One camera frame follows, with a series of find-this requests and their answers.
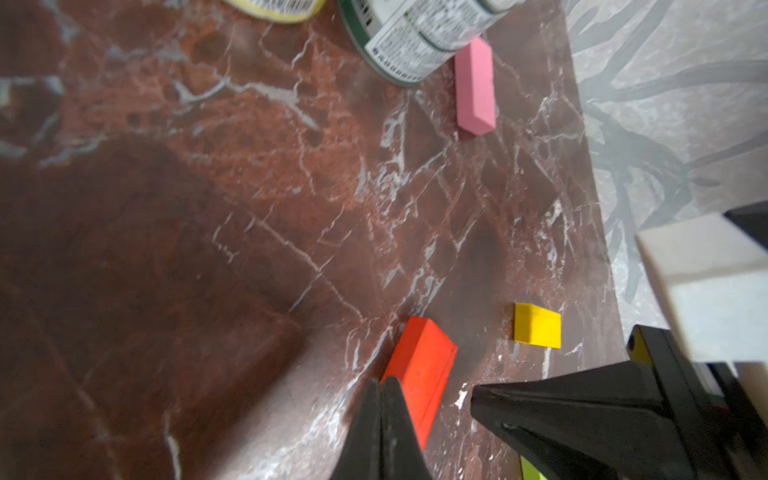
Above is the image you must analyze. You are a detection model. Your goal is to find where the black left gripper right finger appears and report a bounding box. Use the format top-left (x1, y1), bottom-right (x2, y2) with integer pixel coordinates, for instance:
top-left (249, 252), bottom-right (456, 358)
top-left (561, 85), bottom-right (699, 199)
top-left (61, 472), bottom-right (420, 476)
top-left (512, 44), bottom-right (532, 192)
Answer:
top-left (469, 359), bottom-right (679, 480)

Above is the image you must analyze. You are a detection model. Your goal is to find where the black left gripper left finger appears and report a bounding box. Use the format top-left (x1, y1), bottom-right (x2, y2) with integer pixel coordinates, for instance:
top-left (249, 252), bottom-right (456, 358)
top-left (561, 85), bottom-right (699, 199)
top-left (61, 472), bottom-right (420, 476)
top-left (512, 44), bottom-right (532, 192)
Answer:
top-left (331, 377), bottom-right (431, 479)

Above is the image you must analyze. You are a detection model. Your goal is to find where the yellow block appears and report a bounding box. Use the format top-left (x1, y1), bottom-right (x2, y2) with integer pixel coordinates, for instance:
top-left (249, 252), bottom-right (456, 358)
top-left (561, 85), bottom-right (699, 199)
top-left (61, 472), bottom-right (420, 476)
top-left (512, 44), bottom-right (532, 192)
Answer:
top-left (513, 303), bottom-right (562, 349)

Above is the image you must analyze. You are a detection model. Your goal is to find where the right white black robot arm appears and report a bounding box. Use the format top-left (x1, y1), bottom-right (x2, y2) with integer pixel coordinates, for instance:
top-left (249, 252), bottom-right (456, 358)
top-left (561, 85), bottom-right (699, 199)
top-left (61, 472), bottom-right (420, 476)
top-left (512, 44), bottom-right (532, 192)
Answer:
top-left (636, 202), bottom-right (767, 363)

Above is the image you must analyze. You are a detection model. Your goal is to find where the pink small block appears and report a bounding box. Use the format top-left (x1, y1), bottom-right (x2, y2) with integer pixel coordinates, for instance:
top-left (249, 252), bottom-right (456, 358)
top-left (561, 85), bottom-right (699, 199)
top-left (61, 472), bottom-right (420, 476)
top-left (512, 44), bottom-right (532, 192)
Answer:
top-left (454, 36), bottom-right (496, 136)

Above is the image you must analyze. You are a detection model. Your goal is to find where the silver tin can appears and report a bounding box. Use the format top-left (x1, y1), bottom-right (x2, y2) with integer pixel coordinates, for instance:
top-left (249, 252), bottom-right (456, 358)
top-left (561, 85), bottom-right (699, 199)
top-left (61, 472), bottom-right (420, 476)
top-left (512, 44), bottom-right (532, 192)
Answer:
top-left (337, 0), bottom-right (519, 86)

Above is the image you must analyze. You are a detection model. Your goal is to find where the yellow green labelled tin can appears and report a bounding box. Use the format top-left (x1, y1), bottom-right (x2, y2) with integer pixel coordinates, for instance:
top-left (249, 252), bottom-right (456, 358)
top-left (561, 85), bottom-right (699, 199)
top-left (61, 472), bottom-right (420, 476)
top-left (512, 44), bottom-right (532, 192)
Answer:
top-left (225, 0), bottom-right (325, 24)

